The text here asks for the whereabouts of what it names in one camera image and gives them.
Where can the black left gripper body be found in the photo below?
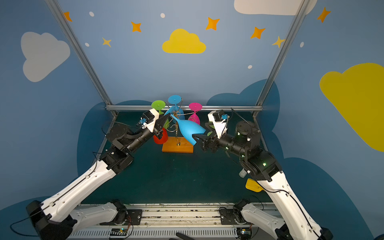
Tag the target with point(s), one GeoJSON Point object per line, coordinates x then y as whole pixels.
{"type": "Point", "coordinates": [157, 130]}

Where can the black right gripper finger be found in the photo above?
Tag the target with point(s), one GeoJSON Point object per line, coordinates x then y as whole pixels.
{"type": "Point", "coordinates": [204, 146]}
{"type": "Point", "coordinates": [202, 137]}

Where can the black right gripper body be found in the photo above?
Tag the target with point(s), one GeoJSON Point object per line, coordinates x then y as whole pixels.
{"type": "Point", "coordinates": [211, 142]}

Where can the blue wine glass front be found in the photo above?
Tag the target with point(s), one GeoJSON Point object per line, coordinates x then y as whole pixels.
{"type": "Point", "coordinates": [188, 128]}

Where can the blue wine glass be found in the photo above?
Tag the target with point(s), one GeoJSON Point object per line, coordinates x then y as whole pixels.
{"type": "Point", "coordinates": [188, 128]}
{"type": "Point", "coordinates": [175, 109]}

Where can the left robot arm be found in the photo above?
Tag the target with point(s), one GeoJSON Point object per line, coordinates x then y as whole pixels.
{"type": "Point", "coordinates": [56, 219]}

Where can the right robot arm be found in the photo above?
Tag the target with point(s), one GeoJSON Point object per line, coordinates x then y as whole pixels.
{"type": "Point", "coordinates": [295, 222]}

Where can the blue wine glass rear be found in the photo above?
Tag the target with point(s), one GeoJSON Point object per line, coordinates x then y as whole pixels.
{"type": "Point", "coordinates": [175, 109]}

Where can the red wine glass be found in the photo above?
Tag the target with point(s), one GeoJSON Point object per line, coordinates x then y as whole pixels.
{"type": "Point", "coordinates": [163, 139]}

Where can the green wine glass rear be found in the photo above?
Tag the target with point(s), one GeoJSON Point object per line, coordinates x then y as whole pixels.
{"type": "Point", "coordinates": [158, 105]}

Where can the wooden rack base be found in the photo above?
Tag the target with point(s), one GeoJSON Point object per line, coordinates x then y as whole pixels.
{"type": "Point", "coordinates": [177, 145]}

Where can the magenta wine glass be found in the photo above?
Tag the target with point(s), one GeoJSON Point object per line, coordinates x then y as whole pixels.
{"type": "Point", "coordinates": [195, 107]}

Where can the yellow plastic piece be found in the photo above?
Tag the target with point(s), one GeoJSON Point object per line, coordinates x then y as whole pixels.
{"type": "Point", "coordinates": [253, 186]}

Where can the gold wire glass rack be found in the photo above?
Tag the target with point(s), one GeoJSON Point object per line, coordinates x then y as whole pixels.
{"type": "Point", "coordinates": [186, 127]}

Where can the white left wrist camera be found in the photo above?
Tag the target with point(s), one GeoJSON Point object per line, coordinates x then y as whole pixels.
{"type": "Point", "coordinates": [148, 119]}

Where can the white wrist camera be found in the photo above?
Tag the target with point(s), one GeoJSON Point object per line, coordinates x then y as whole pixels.
{"type": "Point", "coordinates": [148, 119]}
{"type": "Point", "coordinates": [219, 119]}

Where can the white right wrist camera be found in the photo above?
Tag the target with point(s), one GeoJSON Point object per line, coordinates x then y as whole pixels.
{"type": "Point", "coordinates": [219, 119]}

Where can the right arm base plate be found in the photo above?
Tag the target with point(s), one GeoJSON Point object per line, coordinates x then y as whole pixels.
{"type": "Point", "coordinates": [234, 217]}

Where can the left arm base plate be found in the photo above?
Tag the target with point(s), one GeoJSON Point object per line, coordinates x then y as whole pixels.
{"type": "Point", "coordinates": [130, 217]}

